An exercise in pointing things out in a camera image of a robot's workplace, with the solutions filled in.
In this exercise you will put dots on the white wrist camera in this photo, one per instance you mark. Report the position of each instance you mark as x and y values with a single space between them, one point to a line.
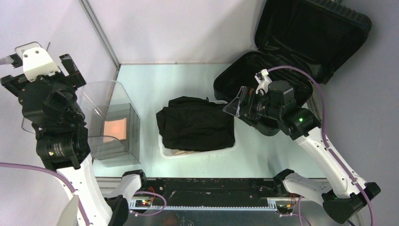
263 81
34 60

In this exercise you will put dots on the white perforated plastic basket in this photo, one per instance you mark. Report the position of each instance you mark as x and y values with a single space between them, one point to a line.
199 153

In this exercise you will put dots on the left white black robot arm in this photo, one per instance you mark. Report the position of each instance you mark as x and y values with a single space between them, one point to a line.
48 99

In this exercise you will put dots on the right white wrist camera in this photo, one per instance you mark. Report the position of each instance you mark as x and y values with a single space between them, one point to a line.
263 81

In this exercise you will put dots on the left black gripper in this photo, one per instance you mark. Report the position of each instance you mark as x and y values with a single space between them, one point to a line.
77 78

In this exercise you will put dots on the clear acrylic bin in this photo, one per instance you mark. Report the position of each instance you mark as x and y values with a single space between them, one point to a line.
107 101

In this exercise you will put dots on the beige cloth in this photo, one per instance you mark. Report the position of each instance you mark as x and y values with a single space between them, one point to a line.
181 152

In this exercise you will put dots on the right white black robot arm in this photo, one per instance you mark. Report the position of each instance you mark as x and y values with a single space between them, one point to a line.
344 193

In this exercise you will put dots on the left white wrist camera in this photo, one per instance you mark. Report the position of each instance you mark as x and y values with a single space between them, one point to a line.
34 60

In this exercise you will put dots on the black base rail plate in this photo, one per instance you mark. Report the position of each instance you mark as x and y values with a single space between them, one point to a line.
218 192

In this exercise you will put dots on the black ribbed hard-shell suitcase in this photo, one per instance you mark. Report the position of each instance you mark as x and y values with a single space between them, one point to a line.
298 41

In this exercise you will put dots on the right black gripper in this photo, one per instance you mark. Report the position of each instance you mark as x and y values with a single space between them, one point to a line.
246 94

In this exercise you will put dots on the aluminium frame rail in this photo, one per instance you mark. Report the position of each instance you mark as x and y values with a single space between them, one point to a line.
156 201

